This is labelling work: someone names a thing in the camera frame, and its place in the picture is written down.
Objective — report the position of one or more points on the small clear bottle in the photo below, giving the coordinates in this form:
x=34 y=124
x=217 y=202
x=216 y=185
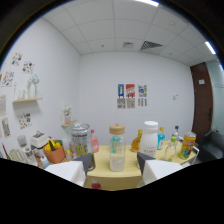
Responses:
x=176 y=132

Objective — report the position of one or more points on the blue wall poster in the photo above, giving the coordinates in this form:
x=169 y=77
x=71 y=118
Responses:
x=120 y=90

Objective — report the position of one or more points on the glass jar with cork lid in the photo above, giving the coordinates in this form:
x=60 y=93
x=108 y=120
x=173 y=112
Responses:
x=117 y=160

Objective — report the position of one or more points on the small pink bottle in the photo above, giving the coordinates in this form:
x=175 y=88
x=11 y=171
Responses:
x=95 y=144

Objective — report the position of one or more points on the yellow colourful drink can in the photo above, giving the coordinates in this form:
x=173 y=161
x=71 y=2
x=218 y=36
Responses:
x=187 y=146

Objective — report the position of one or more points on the colourful wall sticker sheet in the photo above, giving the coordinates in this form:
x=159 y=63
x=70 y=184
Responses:
x=24 y=120

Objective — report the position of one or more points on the white vase with pale flowers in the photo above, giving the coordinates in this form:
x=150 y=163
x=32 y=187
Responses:
x=33 y=86

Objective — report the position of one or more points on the small teal bottle green cap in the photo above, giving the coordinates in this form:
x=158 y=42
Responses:
x=117 y=145

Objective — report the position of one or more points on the white milk bottle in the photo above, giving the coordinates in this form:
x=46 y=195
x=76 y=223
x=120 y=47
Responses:
x=149 y=141

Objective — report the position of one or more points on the teal bottle with yellow cap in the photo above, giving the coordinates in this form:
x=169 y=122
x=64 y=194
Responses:
x=161 y=141

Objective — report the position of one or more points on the brown wooden door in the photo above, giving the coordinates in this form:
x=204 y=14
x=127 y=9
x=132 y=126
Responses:
x=201 y=100

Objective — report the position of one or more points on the wooden wall shelf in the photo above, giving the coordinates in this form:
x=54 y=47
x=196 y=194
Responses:
x=27 y=99

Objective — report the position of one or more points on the pale multicolour wall poster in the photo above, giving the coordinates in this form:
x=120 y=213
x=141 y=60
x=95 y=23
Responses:
x=142 y=90

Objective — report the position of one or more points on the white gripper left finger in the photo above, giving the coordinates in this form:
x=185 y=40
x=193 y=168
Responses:
x=71 y=170

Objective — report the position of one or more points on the red wall poster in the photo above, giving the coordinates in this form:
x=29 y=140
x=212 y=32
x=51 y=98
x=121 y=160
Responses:
x=130 y=90

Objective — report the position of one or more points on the amber honey bottle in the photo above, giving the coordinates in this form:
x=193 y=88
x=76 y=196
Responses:
x=136 y=144

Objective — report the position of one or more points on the ceiling air vent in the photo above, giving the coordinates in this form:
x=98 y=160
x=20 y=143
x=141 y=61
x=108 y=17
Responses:
x=151 y=45

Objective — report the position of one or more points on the two-tier wooden shelf rack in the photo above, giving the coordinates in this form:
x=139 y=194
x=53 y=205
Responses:
x=103 y=166

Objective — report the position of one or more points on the white countertop appliance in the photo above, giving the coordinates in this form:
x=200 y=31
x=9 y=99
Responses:
x=40 y=141

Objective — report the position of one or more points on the clear bottle with green cap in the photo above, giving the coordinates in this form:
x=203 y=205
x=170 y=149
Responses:
x=170 y=151

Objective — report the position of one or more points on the small flower vase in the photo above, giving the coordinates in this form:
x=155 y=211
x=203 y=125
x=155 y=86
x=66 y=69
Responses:
x=68 y=116

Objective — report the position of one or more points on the black and silver can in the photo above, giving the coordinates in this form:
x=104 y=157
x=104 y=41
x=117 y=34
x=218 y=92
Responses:
x=80 y=140

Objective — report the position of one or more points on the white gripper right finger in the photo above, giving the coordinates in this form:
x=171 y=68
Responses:
x=156 y=169

